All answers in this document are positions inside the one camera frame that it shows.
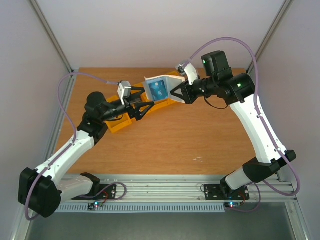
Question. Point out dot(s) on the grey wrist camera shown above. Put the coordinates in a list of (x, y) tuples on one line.
[(124, 90), (185, 68)]

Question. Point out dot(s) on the right rear aluminium frame post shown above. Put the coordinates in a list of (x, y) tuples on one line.
[(280, 15)]

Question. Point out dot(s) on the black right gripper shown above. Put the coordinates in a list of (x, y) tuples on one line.
[(187, 91)]

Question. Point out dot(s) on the yellow plastic bin row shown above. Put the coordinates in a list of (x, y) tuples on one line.
[(146, 98)]

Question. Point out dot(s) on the aluminium front rail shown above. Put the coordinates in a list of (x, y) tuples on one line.
[(169, 188)]

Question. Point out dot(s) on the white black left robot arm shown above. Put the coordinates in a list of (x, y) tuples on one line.
[(42, 189)]

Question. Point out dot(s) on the right small circuit board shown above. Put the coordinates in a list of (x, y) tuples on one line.
[(233, 205)]

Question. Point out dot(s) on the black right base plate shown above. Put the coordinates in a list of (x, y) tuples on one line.
[(214, 193)]

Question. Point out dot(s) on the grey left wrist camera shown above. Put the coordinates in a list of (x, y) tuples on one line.
[(124, 90)]

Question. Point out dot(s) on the grey slotted cable duct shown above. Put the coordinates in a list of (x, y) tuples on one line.
[(136, 207)]

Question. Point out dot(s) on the small circuit board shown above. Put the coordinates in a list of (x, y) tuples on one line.
[(94, 206), (233, 205)]

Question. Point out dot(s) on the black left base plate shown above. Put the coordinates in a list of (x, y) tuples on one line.
[(104, 191)]

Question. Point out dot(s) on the aluminium frame post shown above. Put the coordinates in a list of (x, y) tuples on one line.
[(280, 15), (49, 32)]

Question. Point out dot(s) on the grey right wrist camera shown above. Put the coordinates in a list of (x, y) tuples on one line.
[(185, 68)]

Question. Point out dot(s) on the right side aluminium rail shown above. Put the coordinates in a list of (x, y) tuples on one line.
[(260, 100)]

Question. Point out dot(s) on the aluminium rail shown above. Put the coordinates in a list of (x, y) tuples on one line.
[(62, 95), (169, 188), (260, 100)]

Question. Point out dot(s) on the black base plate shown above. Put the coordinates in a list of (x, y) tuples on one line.
[(214, 193), (104, 191)]

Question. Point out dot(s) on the left rear aluminium frame post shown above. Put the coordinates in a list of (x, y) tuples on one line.
[(49, 32)]

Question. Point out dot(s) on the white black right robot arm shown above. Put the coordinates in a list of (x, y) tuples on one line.
[(238, 93)]

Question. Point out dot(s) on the blue VIP card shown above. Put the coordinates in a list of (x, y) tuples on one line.
[(158, 90)]

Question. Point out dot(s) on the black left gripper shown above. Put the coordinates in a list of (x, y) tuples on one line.
[(136, 113)]

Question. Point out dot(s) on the left side aluminium rail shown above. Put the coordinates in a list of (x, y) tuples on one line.
[(62, 95)]

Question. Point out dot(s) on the left small circuit board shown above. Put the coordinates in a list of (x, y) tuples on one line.
[(94, 206)]

